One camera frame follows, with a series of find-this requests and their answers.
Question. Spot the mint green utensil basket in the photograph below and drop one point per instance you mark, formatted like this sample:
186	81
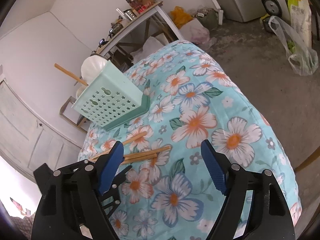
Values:
111	99

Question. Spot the floral blue tablecloth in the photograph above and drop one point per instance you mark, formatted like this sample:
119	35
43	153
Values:
191	100

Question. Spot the clear plastic bag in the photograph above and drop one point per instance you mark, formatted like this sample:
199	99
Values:
303	60

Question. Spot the white door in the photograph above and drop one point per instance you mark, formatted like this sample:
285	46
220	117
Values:
27	142

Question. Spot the wooden chopstick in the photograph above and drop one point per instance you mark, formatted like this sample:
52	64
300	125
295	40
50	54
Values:
142	158
70	74
125	142
135	155

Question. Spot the white rice sack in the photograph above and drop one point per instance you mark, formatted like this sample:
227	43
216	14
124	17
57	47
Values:
301	19

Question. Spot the yellow plastic bag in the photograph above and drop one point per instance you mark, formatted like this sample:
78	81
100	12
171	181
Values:
180	17

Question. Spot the wooden chair dark seat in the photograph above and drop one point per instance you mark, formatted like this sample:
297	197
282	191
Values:
72	116

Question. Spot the white long side table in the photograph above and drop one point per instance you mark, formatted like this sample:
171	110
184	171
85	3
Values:
154	12

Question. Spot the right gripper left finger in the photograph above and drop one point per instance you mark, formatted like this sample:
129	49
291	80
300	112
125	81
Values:
71	197

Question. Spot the white plastic ladle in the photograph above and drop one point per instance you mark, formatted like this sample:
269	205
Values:
91	67

